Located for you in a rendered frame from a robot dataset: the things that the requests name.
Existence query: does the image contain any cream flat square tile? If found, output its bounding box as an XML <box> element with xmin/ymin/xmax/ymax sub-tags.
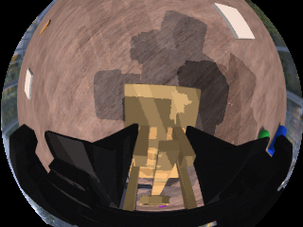
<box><xmin>212</xmin><ymin>3</ymin><xmax>254</xmax><ymax>39</ymax></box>
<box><xmin>24</xmin><ymin>68</ymin><xmax>34</xmax><ymax>101</ymax></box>

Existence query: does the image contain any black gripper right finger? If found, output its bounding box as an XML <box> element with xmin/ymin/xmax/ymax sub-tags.
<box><xmin>186</xmin><ymin>126</ymin><xmax>270</xmax><ymax>205</ymax></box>

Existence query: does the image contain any blue plastic cup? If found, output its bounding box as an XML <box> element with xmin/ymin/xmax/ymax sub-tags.
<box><xmin>268</xmin><ymin>126</ymin><xmax>287</xmax><ymax>156</ymax></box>

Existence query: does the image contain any green ball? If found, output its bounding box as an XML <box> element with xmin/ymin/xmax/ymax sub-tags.
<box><xmin>258</xmin><ymin>130</ymin><xmax>270</xmax><ymax>139</ymax></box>

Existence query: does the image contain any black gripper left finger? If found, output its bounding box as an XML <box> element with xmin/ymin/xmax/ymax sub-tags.
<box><xmin>45</xmin><ymin>124</ymin><xmax>139</xmax><ymax>208</ymax></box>

